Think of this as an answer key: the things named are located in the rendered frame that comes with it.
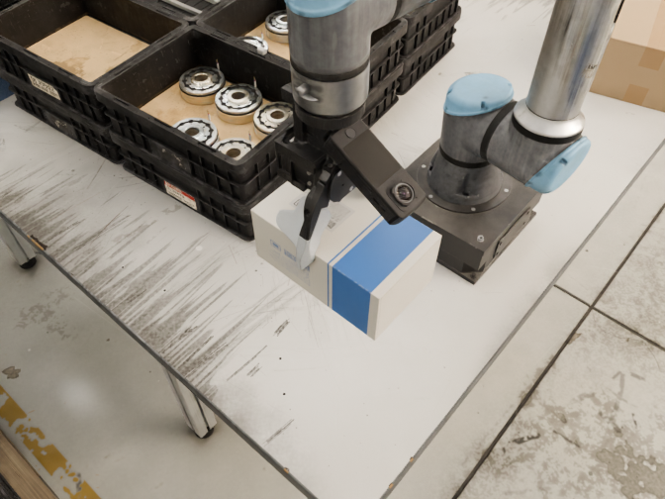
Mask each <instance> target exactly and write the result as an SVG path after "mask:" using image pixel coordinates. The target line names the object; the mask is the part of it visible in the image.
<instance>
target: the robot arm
mask: <svg viewBox="0 0 665 499"><path fill-rule="evenodd" d="M284 1H285V3H286V13H287V27H288V40H289V53H290V66H291V80H292V83H290V82H289V83H288V84H286V85H284V86H283V87H281V92H282V99H284V100H286V101H287V102H289V103H291V104H292V107H293V120H294V124H293V125H291V126H290V127H288V128H287V129H286V130H285V133H284V134H283V135H282V136H280V137H279V138H278V139H276V140H275V141H274V144H275V153H276V163H277V172H278V175H279V176H280V177H282V178H284V179H285V180H287V181H288V182H290V183H291V184H292V185H293V186H295V187H297V188H298V189H300V190H301V191H303V192H305V191H306V190H307V189H310V190H311V191H310V192H309V193H308V194H307V195H304V196H302V197H301V199H300V201H299V203H298V206H297V208H296V209H295V210H280V211H279V212H278V214H277V216H276V224H277V226H278V227H279V229H280V230H281V231H282V232H283V233H284V234H285V235H286V236H287V238H288V239H289V240H290V241H291V242H292V243H293V244H294V246H295V247H296V263H297V268H299V269H300V270H302V269H304V268H305V267H306V266H308V265H309V264H310V263H312V262H313V261H314V260H315V253H316V251H317V248H318V247H319V245H320V243H321V236H322V234H323V231H324V229H325V228H326V226H327V225H328V223H329V221H330V219H331V216H332V214H331V212H330V210H329V209H328V208H327V207H329V203H330V200H331V201H333V202H340V201H341V199H342V198H343V197H345V196H346V195H347V194H348V193H349V192H351V191H352V190H353V189H354V188H355V187H357V188H358V190H359V191H360V192H361V193H362V194H363V195H364V196H365V198H366V199H367V200H368V201H369V202H370V203H371V204H372V206H373V207H374V208H375V209H376V210H377V211H378V213H379V214H380V215H381V216H382V217H383V218H384V219H385V221H386V222H387V223H388V224H389V225H397V224H399V223H401V222H402V221H404V220H405V219H406V218H408V217H409V216H410V215H411V214H412V213H413V212H414V211H415V210H416V209H417V208H419V207H420V206H421V205H422V204H423V202H424V201H425V199H426V194H425V193H424V191H423V190H422V189H421V187H420V186H419V185H418V183H417V182H416V181H415V180H414V179H413V178H412V177H411V175H410V174H409V173H408V172H407V171H406V170H405V168H404V167H403V166H402V165H401V164H400V163H399V162H398V161H397V160H396V159H395V158H394V157H393V156H392V154H391V153H390V152H389V151H388V150H387V149H386V148H385V146H384V145H383V144H382V143H381V142H380V141H379V139H378V138H377V137H376V136H375V135H374V134H373V133H372V131H371V130H370V129H369V128H368V127H367V126H366V124H365V123H364V122H363V121H362V120H361V118H362V116H363V114H364V112H365V101H366V98H367V96H368V89H369V68H370V40H371V34H372V32H373V31H375V30H377V29H379V28H381V27H383V26H385V25H386V24H389V23H391V22H392V21H394V20H396V19H398V18H400V17H402V16H404V15H406V14H408V13H410V12H411V11H413V10H415V9H417V8H419V7H421V6H423V5H425V4H426V3H431V2H434V1H436V0H284ZM620 2H621V0H555V3H554V7H553V10H552V13H551V17H550V20H549V24H548V27H547V30H546V34H545V37H544V40H543V44H542V47H541V51H540V54H539V57H538V61H537V64H536V68H535V71H534V74H533V78H532V81H531V84H530V87H529V90H528V94H527V97H524V98H523V99H521V100H520V101H519V102H518V101H517V100H515V99H513V97H514V94H515V92H514V87H513V85H512V83H511V82H510V81H509V80H508V79H506V78H505V77H502V76H500V75H496V74H491V73H477V74H470V75H466V76H463V77H461V78H459V79H457V80H456V81H454V82H453V83H452V84H451V85H450V86H449V88H448V90H447V92H446V97H445V102H444V103H443V117H442V125H441V134H440V142H439V147H438V149H437V151H436V153H435V154H434V156H433V158H432V159H431V161H430V163H429V165H428V168H427V184H428V186H429V187H430V189H431V190H432V191H433V193H435V194H436V195H437V196H438V197H440V198H441V199H443V200H445V201H448V202H450V203H454V204H458V205H477V204H481V203H484V202H487V201H489V200H491V199H492V198H494V197H495V196H496V195H497V194H498V193H499V191H500V189H501V186H502V181H503V172H505V173H507V174H508V175H510V176H511V177H513V178H515V179H516V180H518V181H520V182H521V183H523V184H524V186H526V187H530V188H532V189H534V190H535V191H537V192H539V193H542V194H547V193H551V192H553V191H554V190H556V189H557V188H559V187H560V186H561V185H562V184H563V183H564V182H565V181H566V180H567V179H568V178H569V177H570V176H571V175H572V174H573V173H574V172H575V170H576V169H577V168H578V167H579V165H580V164H581V163H582V161H583V160H584V158H585V157H586V155H587V153H588V152H589V150H590V147H591V141H590V140H589V139H588V138H587V137H586V136H584V137H583V136H582V132H583V130H584V127H585V124H586V119H585V116H584V114H583V112H582V111H581V107H582V104H583V102H584V99H585V96H586V94H587V91H588V88H589V86H590V83H591V81H592V78H593V75H594V73H595V70H596V67H597V65H598V62H599V59H600V57H601V54H602V51H603V49H604V46H605V43H606V41H607V38H608V35H609V33H610V30H611V28H612V25H613V22H614V20H615V17H616V14H617V12H618V7H619V5H620ZM293 132H294V134H292V133H293ZM290 134H292V135H291V136H289V135H290ZM288 136H289V137H288ZM286 137H288V138H287V139H285V138H286ZM280 153H281V154H283V155H284V159H285V170H284V169H282V168H281V161H280Z"/></svg>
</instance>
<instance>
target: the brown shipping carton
mask: <svg viewBox="0 0 665 499"><path fill-rule="evenodd" d="M589 92H592V93H596V94H600V95H603V96H607V97H610V98H614V99H617V100H620V101H624V102H628V103H631V104H635V105H639V106H642V107H646V108H649V109H653V110H657V111H660V112H664V113H665V0H624V2H623V5H622V7H621V10H620V12H619V15H618V17H617V21H616V24H615V26H614V29H613V32H612V34H611V37H610V39H609V42H608V44H607V47H606V49H605V52H604V54H603V57H602V60H601V62H600V65H599V67H598V70H597V72H596V75H595V77H594V80H593V82H592V85H591V88H590V90H589Z"/></svg>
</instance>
